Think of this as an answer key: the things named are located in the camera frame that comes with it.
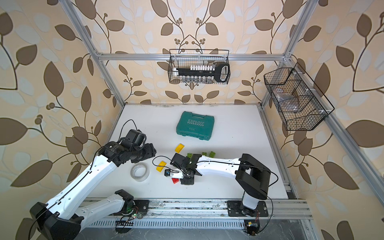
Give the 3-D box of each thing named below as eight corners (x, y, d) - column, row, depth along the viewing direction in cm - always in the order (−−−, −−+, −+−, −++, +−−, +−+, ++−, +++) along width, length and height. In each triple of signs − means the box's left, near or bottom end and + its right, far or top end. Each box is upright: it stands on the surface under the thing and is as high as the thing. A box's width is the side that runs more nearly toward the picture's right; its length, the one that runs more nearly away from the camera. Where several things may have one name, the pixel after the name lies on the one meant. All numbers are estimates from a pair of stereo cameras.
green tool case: (174, 134, 105) (173, 129, 101) (183, 113, 117) (183, 109, 113) (210, 142, 100) (210, 138, 97) (215, 120, 113) (216, 116, 109)
